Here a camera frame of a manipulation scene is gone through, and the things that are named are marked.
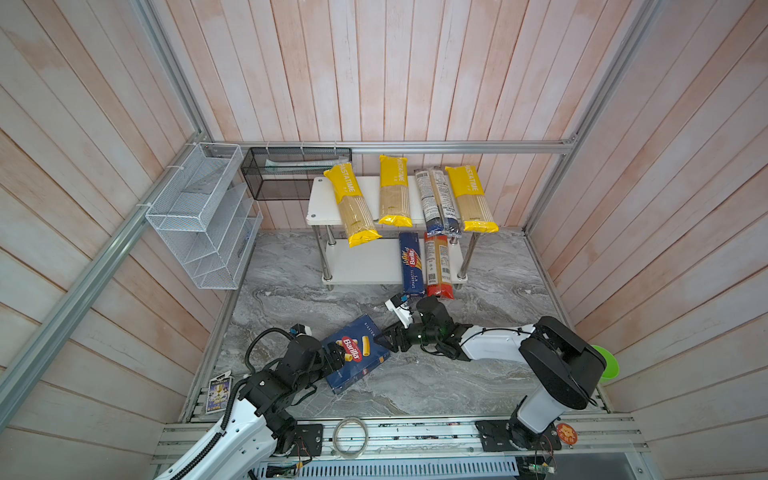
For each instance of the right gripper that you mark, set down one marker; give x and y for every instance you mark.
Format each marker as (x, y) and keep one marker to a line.
(396, 332)

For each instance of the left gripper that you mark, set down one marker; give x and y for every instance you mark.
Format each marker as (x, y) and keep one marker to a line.
(338, 360)

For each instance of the blue Barilla pasta box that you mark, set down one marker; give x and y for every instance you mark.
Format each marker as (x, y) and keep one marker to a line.
(360, 351)

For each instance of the narrow blue Barilla spaghetti box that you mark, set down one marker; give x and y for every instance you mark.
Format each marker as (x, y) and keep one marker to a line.
(411, 264)

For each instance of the red spaghetti bag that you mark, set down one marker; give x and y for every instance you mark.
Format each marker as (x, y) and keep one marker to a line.
(438, 273)

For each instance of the yellow spaghetti bag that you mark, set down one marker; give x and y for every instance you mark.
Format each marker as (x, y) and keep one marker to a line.
(356, 217)
(394, 197)
(474, 210)

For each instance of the dark blue spaghetti bag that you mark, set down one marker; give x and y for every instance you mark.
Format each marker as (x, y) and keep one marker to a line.
(437, 202)

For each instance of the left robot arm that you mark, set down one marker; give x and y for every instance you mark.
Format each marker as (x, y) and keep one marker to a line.
(255, 423)

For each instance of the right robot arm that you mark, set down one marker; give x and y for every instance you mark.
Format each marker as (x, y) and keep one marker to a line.
(567, 368)

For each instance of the white two-tier shelf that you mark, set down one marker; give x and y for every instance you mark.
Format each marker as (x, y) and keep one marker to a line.
(376, 262)

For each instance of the small printed card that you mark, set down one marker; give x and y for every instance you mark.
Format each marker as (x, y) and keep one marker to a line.
(218, 392)

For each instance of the black mesh basket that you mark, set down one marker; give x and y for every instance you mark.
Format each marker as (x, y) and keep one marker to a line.
(287, 173)

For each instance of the red round tag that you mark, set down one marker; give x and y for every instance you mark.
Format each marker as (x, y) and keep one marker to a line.
(567, 434)

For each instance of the green funnel cup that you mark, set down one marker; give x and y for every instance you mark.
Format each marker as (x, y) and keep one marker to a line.
(612, 369)

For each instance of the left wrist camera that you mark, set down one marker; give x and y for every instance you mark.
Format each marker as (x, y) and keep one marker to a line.
(300, 329)

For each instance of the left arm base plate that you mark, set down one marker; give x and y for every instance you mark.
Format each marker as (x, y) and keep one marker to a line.
(306, 441)

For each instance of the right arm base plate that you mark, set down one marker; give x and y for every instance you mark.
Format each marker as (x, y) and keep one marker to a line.
(512, 435)

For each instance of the white wire mesh organizer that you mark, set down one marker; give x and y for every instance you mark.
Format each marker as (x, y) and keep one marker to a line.
(206, 218)

